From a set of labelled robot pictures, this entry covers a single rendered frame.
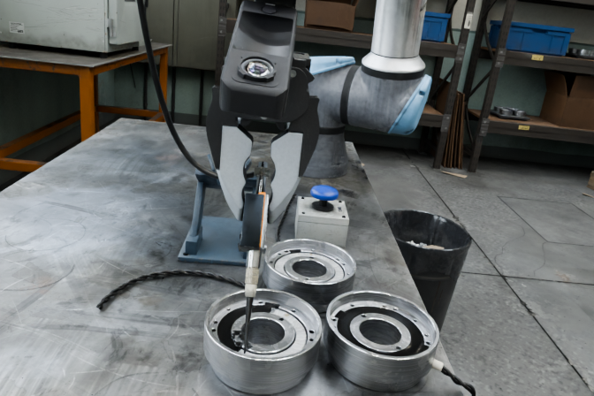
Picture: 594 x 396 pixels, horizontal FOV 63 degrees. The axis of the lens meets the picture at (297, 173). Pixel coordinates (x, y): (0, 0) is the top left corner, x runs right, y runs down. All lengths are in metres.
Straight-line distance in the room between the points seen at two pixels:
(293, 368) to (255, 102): 0.22
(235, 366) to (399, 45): 0.63
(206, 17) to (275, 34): 3.87
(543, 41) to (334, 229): 3.83
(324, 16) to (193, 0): 1.10
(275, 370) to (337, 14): 3.59
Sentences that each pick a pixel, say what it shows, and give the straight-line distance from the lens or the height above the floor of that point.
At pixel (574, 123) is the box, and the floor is 0.49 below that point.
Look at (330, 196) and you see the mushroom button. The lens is 0.67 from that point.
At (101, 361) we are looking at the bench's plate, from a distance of 0.48.
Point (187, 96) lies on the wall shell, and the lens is 4.58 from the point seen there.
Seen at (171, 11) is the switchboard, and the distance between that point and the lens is 4.30.
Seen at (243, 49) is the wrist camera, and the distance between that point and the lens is 0.35.
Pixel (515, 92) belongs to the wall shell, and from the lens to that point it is 4.90.
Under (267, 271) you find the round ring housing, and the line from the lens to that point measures 0.54.
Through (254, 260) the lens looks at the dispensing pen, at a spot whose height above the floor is 0.90.
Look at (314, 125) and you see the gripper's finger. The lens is 0.41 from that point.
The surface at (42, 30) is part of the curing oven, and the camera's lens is 2.76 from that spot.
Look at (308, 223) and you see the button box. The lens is 0.67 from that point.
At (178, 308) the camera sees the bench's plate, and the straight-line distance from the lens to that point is 0.54.
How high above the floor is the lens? 1.10
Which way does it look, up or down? 18 degrees down
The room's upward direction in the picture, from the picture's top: 7 degrees clockwise
